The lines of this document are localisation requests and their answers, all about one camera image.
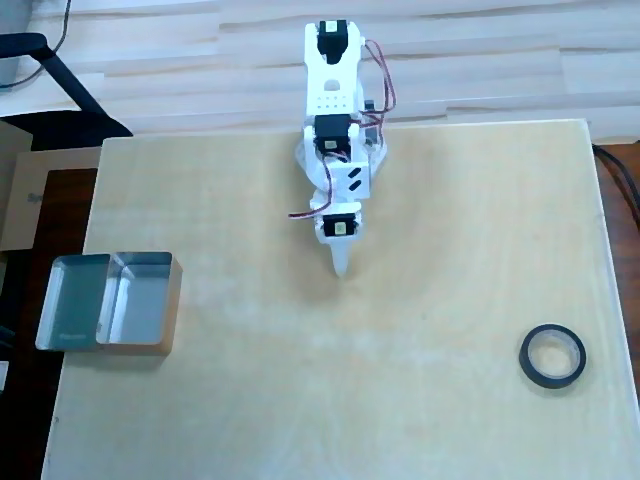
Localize black roll of tape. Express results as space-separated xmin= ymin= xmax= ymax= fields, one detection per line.
xmin=518 ymin=323 xmax=587 ymax=393

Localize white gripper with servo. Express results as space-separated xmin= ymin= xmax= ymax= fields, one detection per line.
xmin=309 ymin=192 xmax=366 ymax=279

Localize thin dark cable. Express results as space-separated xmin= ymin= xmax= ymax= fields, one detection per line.
xmin=0 ymin=0 xmax=71 ymax=92

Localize metal tin lid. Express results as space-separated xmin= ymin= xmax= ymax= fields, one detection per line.
xmin=34 ymin=253 xmax=112 ymax=352

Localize black monitor stand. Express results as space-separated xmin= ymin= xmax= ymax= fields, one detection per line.
xmin=0 ymin=32 xmax=134 ymax=151

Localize brown cardboard box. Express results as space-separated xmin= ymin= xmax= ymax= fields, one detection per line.
xmin=0 ymin=149 xmax=101 ymax=251

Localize metal tin tray orange sides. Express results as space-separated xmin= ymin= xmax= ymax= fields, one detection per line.
xmin=94 ymin=251 xmax=184 ymax=357

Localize black cable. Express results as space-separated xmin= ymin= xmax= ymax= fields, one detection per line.
xmin=592 ymin=143 xmax=640 ymax=226

